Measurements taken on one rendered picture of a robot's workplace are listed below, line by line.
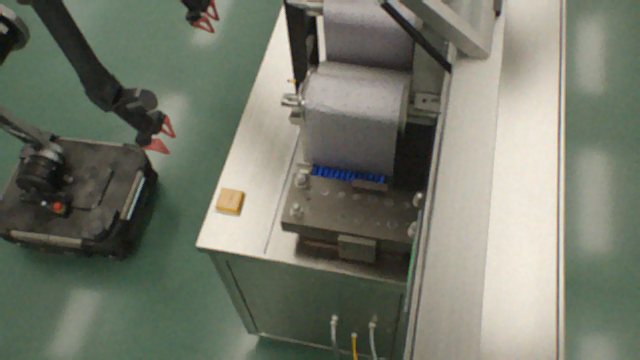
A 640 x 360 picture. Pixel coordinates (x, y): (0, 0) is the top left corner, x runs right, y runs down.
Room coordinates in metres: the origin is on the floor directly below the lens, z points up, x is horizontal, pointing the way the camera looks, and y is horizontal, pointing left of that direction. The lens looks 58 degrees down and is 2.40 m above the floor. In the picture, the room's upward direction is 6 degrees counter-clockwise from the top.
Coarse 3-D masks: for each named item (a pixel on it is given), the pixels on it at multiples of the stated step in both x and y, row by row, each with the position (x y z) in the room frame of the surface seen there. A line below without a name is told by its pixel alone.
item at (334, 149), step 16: (320, 144) 0.93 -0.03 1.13; (336, 144) 0.91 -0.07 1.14; (352, 144) 0.90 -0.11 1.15; (368, 144) 0.89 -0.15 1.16; (384, 144) 0.87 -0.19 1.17; (320, 160) 0.93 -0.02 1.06; (336, 160) 0.91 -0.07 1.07; (352, 160) 0.90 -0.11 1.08; (368, 160) 0.89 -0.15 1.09; (384, 160) 0.87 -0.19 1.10
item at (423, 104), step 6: (420, 96) 0.92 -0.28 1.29; (426, 96) 0.92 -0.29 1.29; (432, 96) 0.92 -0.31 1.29; (438, 96) 0.92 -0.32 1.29; (420, 102) 0.90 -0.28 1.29; (426, 102) 0.90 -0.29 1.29; (432, 102) 0.90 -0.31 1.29; (414, 108) 0.89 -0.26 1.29; (420, 108) 0.89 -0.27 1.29; (426, 108) 0.88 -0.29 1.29; (432, 108) 0.88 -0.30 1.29
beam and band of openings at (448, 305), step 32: (480, 64) 0.68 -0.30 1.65; (448, 96) 0.62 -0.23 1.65; (480, 96) 0.61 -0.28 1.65; (448, 128) 0.55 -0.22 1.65; (480, 128) 0.54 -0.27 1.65; (448, 160) 0.49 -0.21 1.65; (480, 160) 0.48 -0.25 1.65; (448, 192) 0.43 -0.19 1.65; (480, 192) 0.43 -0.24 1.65; (448, 224) 0.38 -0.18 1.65; (480, 224) 0.37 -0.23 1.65; (448, 256) 0.33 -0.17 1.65; (480, 256) 0.33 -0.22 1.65; (448, 288) 0.28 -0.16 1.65; (480, 288) 0.28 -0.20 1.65; (416, 320) 0.26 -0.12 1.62; (448, 320) 0.24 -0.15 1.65; (480, 320) 0.24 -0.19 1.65; (416, 352) 0.20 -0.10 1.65; (448, 352) 0.20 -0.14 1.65
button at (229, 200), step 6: (222, 192) 0.94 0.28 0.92; (228, 192) 0.94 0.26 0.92; (234, 192) 0.94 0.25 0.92; (240, 192) 0.93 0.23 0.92; (222, 198) 0.92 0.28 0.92; (228, 198) 0.92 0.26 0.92; (234, 198) 0.92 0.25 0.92; (240, 198) 0.91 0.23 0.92; (216, 204) 0.90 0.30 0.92; (222, 204) 0.90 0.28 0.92; (228, 204) 0.90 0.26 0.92; (234, 204) 0.89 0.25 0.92; (240, 204) 0.90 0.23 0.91; (222, 210) 0.89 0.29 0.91; (228, 210) 0.88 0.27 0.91; (234, 210) 0.88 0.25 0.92
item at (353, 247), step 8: (344, 240) 0.69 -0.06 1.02; (352, 240) 0.69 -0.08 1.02; (360, 240) 0.68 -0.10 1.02; (368, 240) 0.68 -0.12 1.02; (376, 240) 0.68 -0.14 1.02; (344, 248) 0.68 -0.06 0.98; (352, 248) 0.68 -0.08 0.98; (360, 248) 0.67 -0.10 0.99; (368, 248) 0.67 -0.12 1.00; (344, 256) 0.69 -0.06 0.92; (352, 256) 0.68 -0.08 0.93; (360, 256) 0.67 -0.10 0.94; (368, 256) 0.67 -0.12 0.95
